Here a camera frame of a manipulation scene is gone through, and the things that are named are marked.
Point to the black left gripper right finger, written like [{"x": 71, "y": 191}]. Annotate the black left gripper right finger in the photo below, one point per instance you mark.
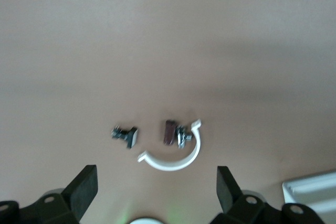
[{"x": 228, "y": 190}]

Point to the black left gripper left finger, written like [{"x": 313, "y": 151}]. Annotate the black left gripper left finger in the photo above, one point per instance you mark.
[{"x": 78, "y": 190}]

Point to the white C-shaped plastic clamp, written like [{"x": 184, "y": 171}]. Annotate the white C-shaped plastic clamp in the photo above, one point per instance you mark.
[{"x": 168, "y": 166}]

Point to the small black clip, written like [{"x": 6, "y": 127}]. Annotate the small black clip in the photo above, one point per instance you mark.
[{"x": 130, "y": 136}]

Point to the white plastic drawer cabinet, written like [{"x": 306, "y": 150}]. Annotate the white plastic drawer cabinet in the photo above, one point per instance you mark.
[{"x": 309, "y": 190}]

